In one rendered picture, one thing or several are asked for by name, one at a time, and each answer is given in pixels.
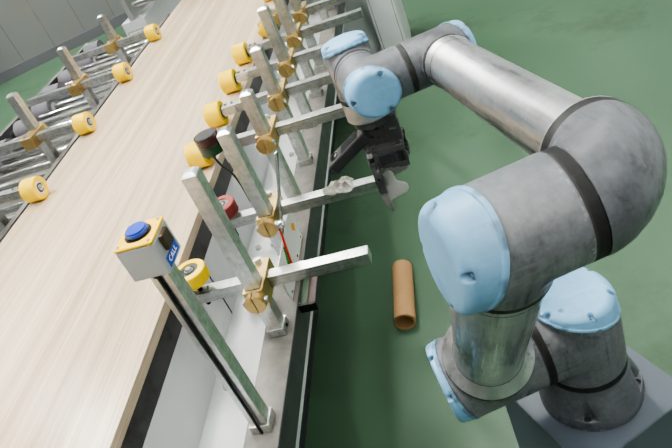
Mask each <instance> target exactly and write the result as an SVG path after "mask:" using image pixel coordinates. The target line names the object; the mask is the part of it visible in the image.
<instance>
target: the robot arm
mask: <svg viewBox="0 0 672 448"><path fill-rule="evenodd" d="M321 53H322V56H323V61H325V64H326V67H327V69H328V72H329V74H330V77H331V80H332V82H333V85H334V87H335V90H336V92H337V95H338V98H339V100H340V103H341V105H342V108H343V110H344V113H345V116H346V118H347V121H348V123H350V124H352V125H354V126H355V128H356V130H355V131H354V132H353V133H352V134H351V135H350V136H349V137H348V138H347V139H346V140H345V141H344V142H343V143H342V145H341V146H340V147H339V148H338V149H337V150H336V151H335V152H334V153H333V154H332V155H331V156H330V163H329V169H330V170H332V171H333V172H335V173H336V174H338V173H339V172H340V171H341V170H342V169H343V168H344V167H345V166H346V165H347V164H348V163H349V162H350V161H351V160H352V159H353V158H354V157H355V156H356V155H357V154H358V153H359V152H360V151H361V150H362V149H364V150H365V151H366V158H367V161H368V164H369V167H370V169H371V170H372V173H373V176H374V180H375V182H376V185H377V187H378V190H379V192H380V194H381V196H382V199H383V200H384V202H385V204H386V205H387V206H388V207H389V208H390V209H391V210H392V211H394V210H395V207H394V204H393V199H395V198H396V197H398V196H400V195H402V194H404V193H406V192H407V191H408V190H409V185H408V183H407V182H403V181H398V180H396V178H395V175H397V174H399V173H401V172H402V171H404V170H406V169H407V168H408V165H410V161H409V154H410V146H409V143H408V141H407V137H406V135H405V130H404V128H403V126H401V127H400V124H399V121H398V118H397V115H396V109H395V108H396V107H397V105H398V104H399V101H400V99H403V98H405V97H407V96H409V95H412V94H414V93H416V92H419V91H421V90H423V89H425V88H428V87H430V86H432V85H435V86H437V87H439V88H442V89H443V90H444V91H446V92H447V93H448V94H450V95H451V96H452V97H454V98H455V99H456V100H458V101H459V102H460V103H461V104H463V105H464V106H465V107H467V108H468V109H469V110H471V111H472V112H473V113H475V114H476V115H477V116H479V117H480V118H481V119H483V120H484V121H485V122H486V123H488V124H489V125H490V126H492V127H493V128H494V129H496V130H497V131H498V132H500V133H501V134H502V135H504V136H505V137H506V138H508V139H509V140H510V141H511V142H513V143H514V144H515V145H517V146H518V147H519V148H521V149H522V150H523V151H525V152H526V153H527V154H529V155H530V156H528V157H525V158H523V159H521V160H518V161H516V162H514V163H512V164H509V165H507V166H505V167H502V168H500V169H498V170H496V171H493V172H491V173H489V174H487V175H484V176H482V177H480V178H477V179H475V180H473V181H471V182H468V183H466V184H464V185H457V186H454V187H451V188H449V189H447V190H446V191H444V192H443V193H442V194H441V195H440V196H438V197H436V198H434V199H432V200H430V201H428V202H427V203H426V204H425V205H424V206H423V207H422V209H421V211H420V214H419V218H418V230H419V236H420V241H421V243H422V245H423V252H424V255H425V259H426V261H427V264H428V267H429V269H430V271H431V274H432V276H433V278H434V280H435V282H436V284H437V286H438V288H439V290H440V292H441V293H442V295H443V297H444V298H445V300H446V301H447V302H448V304H449V305H450V314H451V326H450V327H449V329H448V331H447V333H446V335H445V336H443V337H441V338H437V339H435V340H434V341H433V342H431V343H429V344H428V345H427V346H426V348H425V350H426V354H427V357H428V359H429V361H430V363H431V366H432V369H433V371H434V373H435V375H436V378H437V380H438V382H439V384H440V386H441V388H442V390H443V392H444V395H445V396H446V398H447V400H448V403H449V405H450V407H451V408H452V410H453V412H454V414H455V416H456V417H457V419H458V420H459V421H461V422H467V421H470V420H473V419H479V418H481V416H484V415H486V414H488V413H490V412H493V411H495V410H497V409H499V408H502V407H504V406H506V405H508V404H511V403H513V402H515V401H517V400H520V399H522V398H524V397H526V396H529V395H531V394H533V393H536V392H538V391H539V395H540V398H541V401H542V403H543V405H544V407H545V409H546V410H547V411H548V413H549V414H550V415H551V416H552V417H553V418H555V419H556V420H557V421H559V422H560V423H562V424H564V425H566V426H568V427H571V428H573V429H577V430H581V431H589V432H598V431H606V430H610V429H614V428H616V427H619V426H621V425H623V424H625V423H626V422H628V421H629V420H630V419H631V418H633V417H634V416H635V414H636V413H637V412H638V410H639V409H640V407H641V405H642V402H643V398H644V385H643V379H642V376H641V373H640V371H639V369H638V367H637V365H636V364H635V363H634V361H633V360H632V359H631V358H630V357H629V355H628V354H627V351H626V344H625V338H624V331H623V325H622V319H621V307H620V304H619V302H618V300H617V296H616V293H615V290H614V288H613V287H612V285H611V284H610V282H609V281H608V280H607V279H606V278H604V277H603V276H602V275H600V274H599V273H597V272H595V271H590V270H589V269H587V268H583V267H584V266H586V265H588V264H591V263H593V262H595V261H598V260H600V259H602V258H604V257H608V256H610V255H612V254H614V253H616V252H618V251H619V250H621V249H622V248H624V247H625V246H627V245H628V244H629V243H631V242H632V241H633V240H634V239H636V237H637V236H638V235H639V234H640V233H641V231H642V230H643V229H644V228H645V227H646V226H647V224H648V223H649V222H650V221H651V220H652V218H653V216H654V214H655V212H656V210H657V208H658V206H659V204H660V202H661V199H662V197H663V194H664V189H665V184H666V180H667V157H666V150H665V147H664V144H663V141H662V139H661V136H660V134H659V132H658V131H657V129H656V128H655V126H654V125H653V123H652V122H651V120H650V119H649V118H647V117H646V116H645V115H644V114H643V113H642V112H641V111H639V110H638V109H636V108H635V107H633V106H631V105H629V104H627V103H625V102H623V101H621V100H619V99H616V98H613V97H609V96H592V97H587V98H584V99H583V98H581V97H579V96H577V95H575V94H573V93H571V92H569V91H567V90H565V89H563V88H561V87H559V86H557V85H555V84H553V83H551V82H549V81H547V80H545V79H543V78H541V77H539V76H537V75H535V74H533V73H531V72H529V71H527V70H525V69H523V68H521V67H519V66H517V65H515V64H513V63H511V62H509V61H507V60H505V59H503V58H501V57H499V56H497V55H495V54H493V53H491V52H489V51H487V50H485V49H484V48H482V47H480V46H478V45H477V43H476V40H475V38H474V36H473V34H472V32H471V31H470V29H469V28H468V27H467V26H465V24H464V23H463V22H461V21H459V20H452V21H449V22H444V23H441V24H440V25H438V26H437V27H435V28H433V29H431V30H428V31H426V32H424V33H421V34H419V35H417V36H415V37H412V38H410V39H408V40H405V41H403V42H401V43H399V44H397V45H393V46H391V47H389V48H387V49H384V50H382V51H380V52H378V53H375V54H374V53H373V52H372V50H371V47H370V44H369V39H368V38H367V36H366V34H365V32H363V31H360V30H356V31H350V32H347V33H344V34H341V35H339V36H336V37H334V38H332V39H331V40H329V41H328V42H326V43H325V44H324V45H323V46H322V48H321ZM399 158H400V159H399Z"/></svg>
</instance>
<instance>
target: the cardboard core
mask: <svg viewBox="0 0 672 448"><path fill-rule="evenodd" d="M392 276H393V307H394V325H395V326H396V327H397V328H399V329H401V330H408V329H412V328H413V327H414V326H415V325H416V311H415V297H414V283H413V268H412V264H411V263H410V262H409V261H407V260H397V261H396V262H394V263H393V265H392Z"/></svg>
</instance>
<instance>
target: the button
mask: <svg viewBox="0 0 672 448"><path fill-rule="evenodd" d="M147 229H148V224H147V223H146V222H144V221H139V222H136V223H133V224H132V225H130V226H129V227H128V228H127V229H126V231H125V233H124V236H125V238H126V239H127V240H135V239H138V238H140V237H141V236H143V235H144V234H145V233H146V232H147Z"/></svg>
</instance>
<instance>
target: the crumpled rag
mask: <svg viewBox="0 0 672 448"><path fill-rule="evenodd" d="M353 179H354V178H350V177H348V176H343V177H341V178H340V179H339V180H337V181H336V180H335V181H331V182H330V184H329V186H327V187H326V188H324V189H323V190H322V193H323V195H324V194H325V195H334V194H335V195H336V193H341V192H342V193H343V192H344V193H346V192H350V191H351V190H352V189H353V188H354V187H355V184H353V183H351V182H352V180H353Z"/></svg>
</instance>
